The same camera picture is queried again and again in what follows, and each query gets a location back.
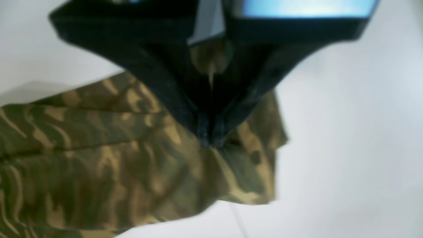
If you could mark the camouflage t-shirt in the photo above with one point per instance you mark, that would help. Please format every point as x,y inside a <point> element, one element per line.
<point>98,160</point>

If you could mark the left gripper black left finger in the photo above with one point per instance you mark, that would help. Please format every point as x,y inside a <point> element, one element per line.
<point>147,38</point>

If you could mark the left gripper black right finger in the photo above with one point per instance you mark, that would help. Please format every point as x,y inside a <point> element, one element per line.
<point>265,40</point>

